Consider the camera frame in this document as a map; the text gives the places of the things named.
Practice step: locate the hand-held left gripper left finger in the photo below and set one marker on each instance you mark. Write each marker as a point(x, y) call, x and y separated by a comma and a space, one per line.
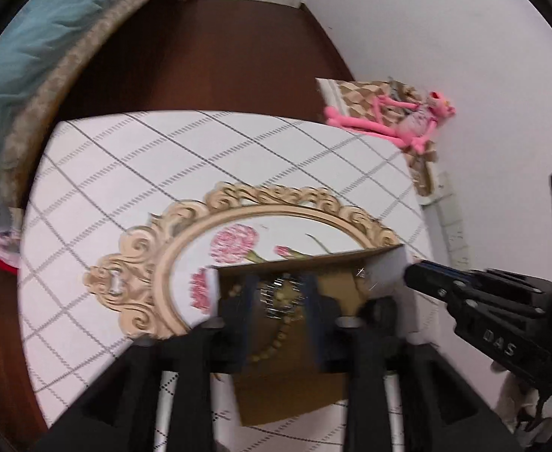
point(249, 325)

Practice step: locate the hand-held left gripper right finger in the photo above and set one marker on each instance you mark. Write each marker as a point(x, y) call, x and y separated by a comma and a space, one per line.
point(314, 325)

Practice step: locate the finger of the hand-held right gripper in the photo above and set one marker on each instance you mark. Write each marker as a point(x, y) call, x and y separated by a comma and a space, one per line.
point(429, 278)

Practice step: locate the brown cardboard jewelry box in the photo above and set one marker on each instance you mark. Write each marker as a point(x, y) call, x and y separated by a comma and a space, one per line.
point(285, 388)

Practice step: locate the person's right hand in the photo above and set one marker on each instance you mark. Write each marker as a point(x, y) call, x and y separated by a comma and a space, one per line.
point(516, 402)

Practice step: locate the ornate oval floral tray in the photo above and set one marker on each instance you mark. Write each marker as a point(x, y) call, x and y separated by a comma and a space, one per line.
point(186, 226)

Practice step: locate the pink plush toy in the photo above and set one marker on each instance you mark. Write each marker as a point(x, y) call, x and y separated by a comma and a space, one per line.
point(398, 125)

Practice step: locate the beige diamond-patterned cushion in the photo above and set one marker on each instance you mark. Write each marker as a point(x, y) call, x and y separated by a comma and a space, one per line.
point(351, 94)

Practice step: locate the white checked tablecloth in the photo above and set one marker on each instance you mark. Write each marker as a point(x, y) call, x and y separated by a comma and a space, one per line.
point(116, 160)

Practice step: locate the beige patterned mattress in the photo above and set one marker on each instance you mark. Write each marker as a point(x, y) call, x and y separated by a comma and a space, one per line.
point(55, 84)

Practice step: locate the teal blanket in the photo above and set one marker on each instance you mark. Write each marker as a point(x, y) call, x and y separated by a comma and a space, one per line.
point(17, 56)

